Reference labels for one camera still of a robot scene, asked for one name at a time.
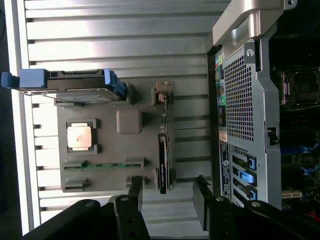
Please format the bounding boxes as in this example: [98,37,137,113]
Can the green motherboard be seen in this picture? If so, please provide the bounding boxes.
[269,64,320,208]

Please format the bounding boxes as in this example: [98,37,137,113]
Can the open grey PC case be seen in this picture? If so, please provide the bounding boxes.
[206,0,320,218]

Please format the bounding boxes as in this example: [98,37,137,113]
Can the white expansion slot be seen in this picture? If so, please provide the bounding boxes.
[281,190,303,200]

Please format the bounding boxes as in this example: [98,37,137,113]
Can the silver CPU chip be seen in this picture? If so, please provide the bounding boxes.
[67,125,92,149]

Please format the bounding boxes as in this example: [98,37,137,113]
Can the hard disk with blue caddy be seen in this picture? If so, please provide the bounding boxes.
[1,68,127,103]

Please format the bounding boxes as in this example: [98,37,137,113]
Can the metal CPU socket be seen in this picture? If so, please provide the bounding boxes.
[278,69,320,106]

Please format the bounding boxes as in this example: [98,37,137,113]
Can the blue expansion slot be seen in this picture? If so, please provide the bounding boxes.
[280,146,320,155]

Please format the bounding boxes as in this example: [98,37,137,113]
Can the green RAM stick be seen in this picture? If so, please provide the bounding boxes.
[64,162,126,171]

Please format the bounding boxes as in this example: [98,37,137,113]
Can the grey parts rack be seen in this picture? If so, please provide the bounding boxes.
[53,81,177,193]

